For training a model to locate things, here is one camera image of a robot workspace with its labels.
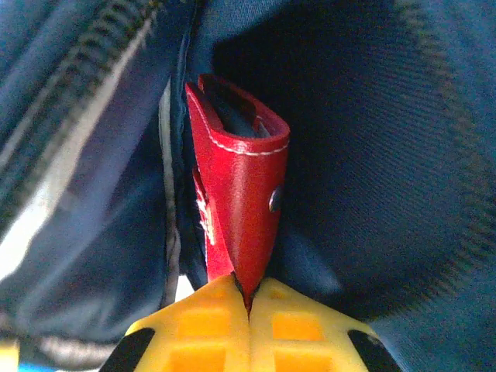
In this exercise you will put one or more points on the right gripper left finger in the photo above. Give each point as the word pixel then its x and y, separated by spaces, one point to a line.
pixel 201 333

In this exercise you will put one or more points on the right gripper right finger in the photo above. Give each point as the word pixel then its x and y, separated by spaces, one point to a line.
pixel 298 333

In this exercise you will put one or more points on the navy blue backpack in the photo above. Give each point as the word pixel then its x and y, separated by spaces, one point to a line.
pixel 387 155

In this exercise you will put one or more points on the red leather wallet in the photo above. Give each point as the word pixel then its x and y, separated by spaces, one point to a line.
pixel 240 186

